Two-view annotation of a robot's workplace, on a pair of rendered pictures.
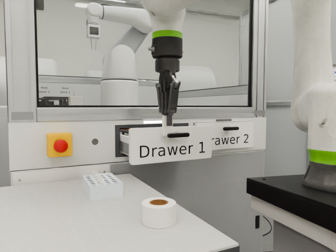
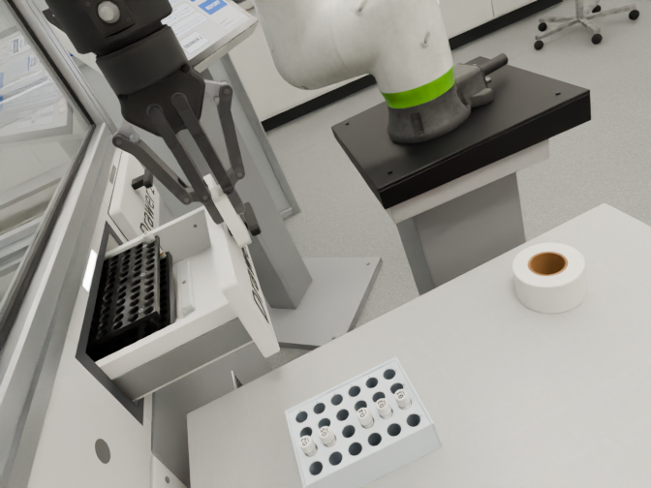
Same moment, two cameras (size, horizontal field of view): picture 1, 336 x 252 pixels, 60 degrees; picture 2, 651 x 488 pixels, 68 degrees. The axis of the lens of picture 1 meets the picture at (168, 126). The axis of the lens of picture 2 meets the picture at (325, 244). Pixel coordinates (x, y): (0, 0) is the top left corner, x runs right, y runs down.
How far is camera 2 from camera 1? 0.78 m
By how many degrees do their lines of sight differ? 69
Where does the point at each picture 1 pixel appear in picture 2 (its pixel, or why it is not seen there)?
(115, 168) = (162, 443)
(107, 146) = (119, 425)
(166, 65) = (176, 50)
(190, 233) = (589, 246)
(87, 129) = (67, 448)
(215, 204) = not seen: hidden behind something
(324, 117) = (424, 31)
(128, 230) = (608, 323)
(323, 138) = (433, 61)
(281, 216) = (455, 189)
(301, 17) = not seen: outside the picture
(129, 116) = (66, 300)
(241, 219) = not seen: hidden behind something
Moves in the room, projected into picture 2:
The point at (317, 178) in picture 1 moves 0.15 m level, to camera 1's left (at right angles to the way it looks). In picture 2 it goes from (444, 117) to (449, 162)
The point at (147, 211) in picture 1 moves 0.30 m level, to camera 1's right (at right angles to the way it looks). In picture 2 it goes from (582, 278) to (526, 142)
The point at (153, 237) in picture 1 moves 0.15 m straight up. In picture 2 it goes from (628, 284) to (629, 159)
